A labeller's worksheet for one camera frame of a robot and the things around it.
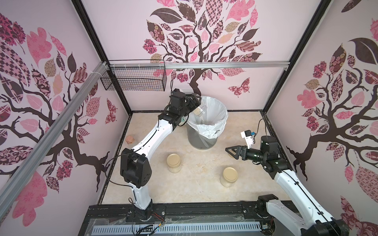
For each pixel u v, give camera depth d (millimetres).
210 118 958
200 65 942
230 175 760
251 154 670
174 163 799
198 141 1002
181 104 632
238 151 655
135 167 456
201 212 749
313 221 400
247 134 692
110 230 696
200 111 775
